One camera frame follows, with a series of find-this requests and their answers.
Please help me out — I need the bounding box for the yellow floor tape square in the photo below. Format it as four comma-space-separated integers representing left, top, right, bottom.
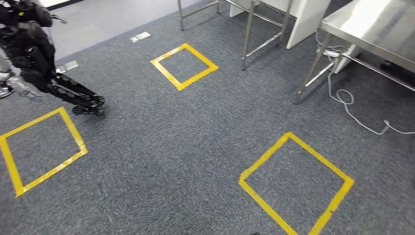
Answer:
238, 131, 355, 235

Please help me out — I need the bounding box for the grey floor outlet plate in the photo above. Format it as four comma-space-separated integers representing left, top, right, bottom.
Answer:
129, 31, 151, 44
55, 60, 79, 73

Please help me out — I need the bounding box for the stainless steel table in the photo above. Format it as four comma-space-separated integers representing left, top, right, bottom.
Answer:
176, 0, 293, 71

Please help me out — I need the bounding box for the white floor cable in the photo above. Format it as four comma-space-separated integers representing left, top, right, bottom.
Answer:
314, 30, 415, 136

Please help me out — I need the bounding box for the stainless steel workbench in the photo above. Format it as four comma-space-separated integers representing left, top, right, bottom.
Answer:
292, 0, 415, 104

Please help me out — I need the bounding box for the white power strip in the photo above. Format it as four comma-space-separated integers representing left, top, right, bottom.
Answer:
316, 48, 341, 59

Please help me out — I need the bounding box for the black humanoid robot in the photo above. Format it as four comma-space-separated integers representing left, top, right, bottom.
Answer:
0, 0, 106, 117

